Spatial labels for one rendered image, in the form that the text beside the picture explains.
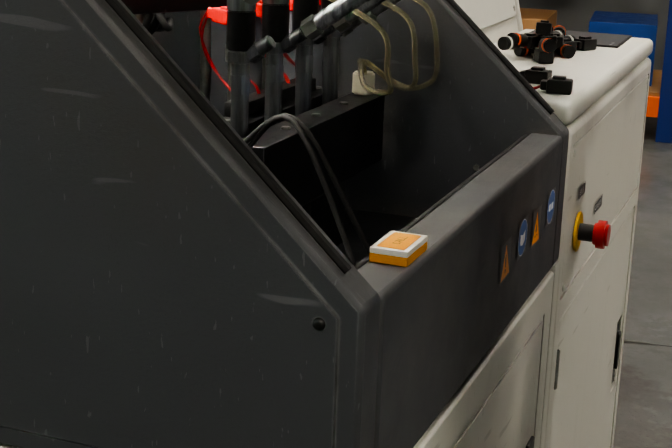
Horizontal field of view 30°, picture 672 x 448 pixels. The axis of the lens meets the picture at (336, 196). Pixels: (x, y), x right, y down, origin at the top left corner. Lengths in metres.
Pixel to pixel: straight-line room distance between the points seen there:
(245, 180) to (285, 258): 0.06
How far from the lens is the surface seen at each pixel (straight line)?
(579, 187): 1.60
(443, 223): 1.05
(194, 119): 0.85
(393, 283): 0.89
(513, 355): 1.33
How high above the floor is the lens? 1.23
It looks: 15 degrees down
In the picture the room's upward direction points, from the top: 2 degrees clockwise
